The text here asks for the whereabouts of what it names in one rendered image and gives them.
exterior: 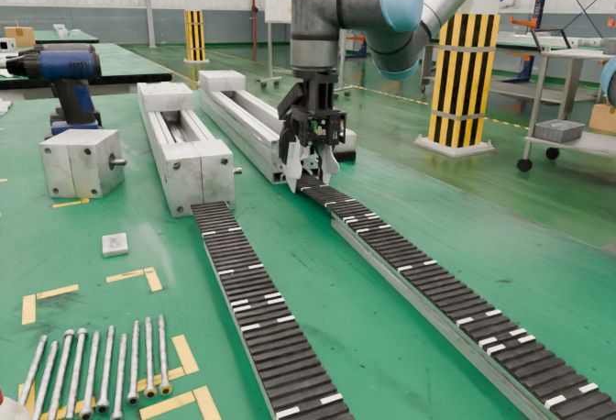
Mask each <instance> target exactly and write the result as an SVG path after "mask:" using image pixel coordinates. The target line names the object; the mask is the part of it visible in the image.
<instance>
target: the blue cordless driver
mask: <svg viewBox="0 0 616 420"><path fill-rule="evenodd" d="M1 69H7V72H8V73H9V74H10V75H15V76H21V77H26V78H28V79H29V80H30V81H42V79H43V78H45V80H46V82H48V81H53V83H52V84H51V85H50V88H51V91H52V93H53V95H54V97H55V98H59V101H60V106H61V109H62V112H63V114H64V117H65V120H66V121H61V122H53V123H52V126H51V129H50V130H48V131H47V132H46V136H45V138H44V141H46V140H48V139H50V138H53V137H55V136H57V135H59V134H60V133H62V132H65V131H67V130H69V129H93V130H95V129H102V130H105V129H104V128H103V127H101V126H99V127H98V121H97V120H96V119H95V118H94V113H93V111H94V104H93V101H92V98H91V96H90V93H89V90H88V87H87V84H84V83H82V81H81V80H92V79H93V77H94V76H96V79H100V76H102V71H101V64H100V58H99V53H96V51H93V53H89V50H53V51H41V52H40V54H38V53H36V52H25V53H24V55H23V56H20V57H16V58H13V59H9V60H6V61H5V65H0V70H1Z"/></svg>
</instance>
